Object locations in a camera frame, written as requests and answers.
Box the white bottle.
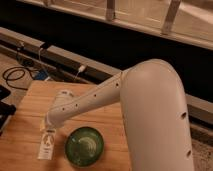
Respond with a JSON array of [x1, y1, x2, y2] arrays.
[[38, 129, 56, 160]]

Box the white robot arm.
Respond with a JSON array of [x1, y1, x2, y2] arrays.
[[42, 59, 195, 171]]

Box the green ceramic bowl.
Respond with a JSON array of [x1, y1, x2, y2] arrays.
[[65, 127, 104, 167]]

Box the black device at left edge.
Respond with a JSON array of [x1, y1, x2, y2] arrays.
[[0, 85, 16, 135]]

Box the blue object on floor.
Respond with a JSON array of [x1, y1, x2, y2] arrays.
[[34, 70, 49, 81]]

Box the black coiled cable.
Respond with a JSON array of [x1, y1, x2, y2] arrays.
[[2, 65, 34, 90]]

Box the white plug cable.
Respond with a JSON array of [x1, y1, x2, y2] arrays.
[[73, 64, 88, 83]]

